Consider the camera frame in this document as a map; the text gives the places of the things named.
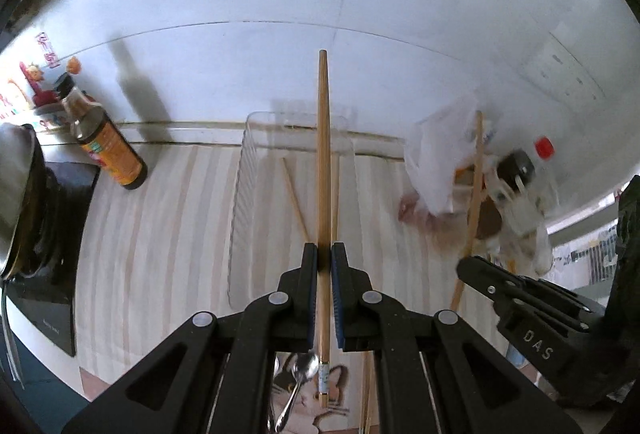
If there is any cat print mat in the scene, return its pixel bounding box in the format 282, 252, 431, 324
271, 348, 373, 434

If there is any long wooden chopstick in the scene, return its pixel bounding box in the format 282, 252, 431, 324
317, 49, 332, 408

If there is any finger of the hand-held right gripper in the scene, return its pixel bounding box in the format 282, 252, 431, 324
456, 256, 597, 331

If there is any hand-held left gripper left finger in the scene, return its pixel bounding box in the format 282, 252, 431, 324
62, 242, 319, 434

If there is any clear plastic container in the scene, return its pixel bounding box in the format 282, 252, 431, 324
227, 110, 359, 311

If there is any white plastic bag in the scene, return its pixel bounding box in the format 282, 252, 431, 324
402, 95, 487, 216

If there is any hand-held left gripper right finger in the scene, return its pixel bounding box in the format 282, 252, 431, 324
331, 242, 584, 434

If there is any metal pot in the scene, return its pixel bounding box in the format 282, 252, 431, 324
0, 123, 47, 281

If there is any black stove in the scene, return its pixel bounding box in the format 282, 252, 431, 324
0, 160, 101, 358

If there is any striped table mat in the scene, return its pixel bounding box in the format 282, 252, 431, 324
75, 143, 516, 402

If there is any clear bottle red cap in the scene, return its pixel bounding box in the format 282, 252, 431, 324
533, 136, 562, 215

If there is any dark sauce bottle orange label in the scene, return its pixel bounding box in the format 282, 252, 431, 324
54, 73, 149, 191

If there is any metal spoon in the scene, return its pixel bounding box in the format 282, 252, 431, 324
274, 353, 320, 433

